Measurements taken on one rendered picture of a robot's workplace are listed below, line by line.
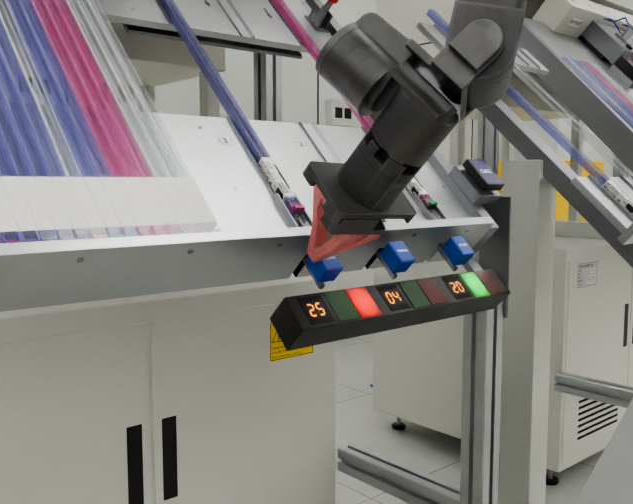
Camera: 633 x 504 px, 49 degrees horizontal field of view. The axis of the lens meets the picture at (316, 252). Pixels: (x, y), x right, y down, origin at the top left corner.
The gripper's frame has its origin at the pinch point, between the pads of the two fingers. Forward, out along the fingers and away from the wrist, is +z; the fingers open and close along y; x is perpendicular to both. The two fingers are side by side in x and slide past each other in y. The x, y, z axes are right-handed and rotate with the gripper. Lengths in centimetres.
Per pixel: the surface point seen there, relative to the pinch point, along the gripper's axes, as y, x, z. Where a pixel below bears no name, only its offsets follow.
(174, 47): -21, -70, 24
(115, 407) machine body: 5.5, -6.6, 39.9
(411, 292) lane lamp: -12.6, 4.7, 2.0
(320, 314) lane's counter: 1.2, 5.8, 2.4
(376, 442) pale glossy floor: -104, -13, 109
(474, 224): -27.0, -2.2, -1.5
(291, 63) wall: -156, -185, 94
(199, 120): 3.8, -21.0, 1.9
